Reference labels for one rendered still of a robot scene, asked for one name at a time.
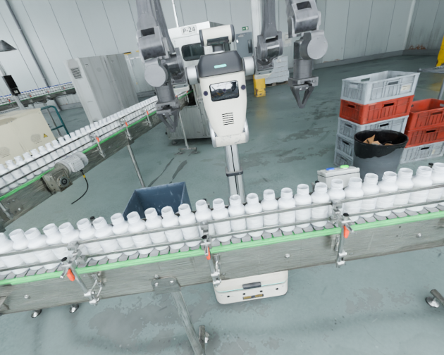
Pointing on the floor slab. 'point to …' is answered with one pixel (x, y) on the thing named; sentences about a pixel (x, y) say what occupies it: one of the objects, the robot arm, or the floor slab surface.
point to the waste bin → (378, 151)
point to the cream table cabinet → (15, 136)
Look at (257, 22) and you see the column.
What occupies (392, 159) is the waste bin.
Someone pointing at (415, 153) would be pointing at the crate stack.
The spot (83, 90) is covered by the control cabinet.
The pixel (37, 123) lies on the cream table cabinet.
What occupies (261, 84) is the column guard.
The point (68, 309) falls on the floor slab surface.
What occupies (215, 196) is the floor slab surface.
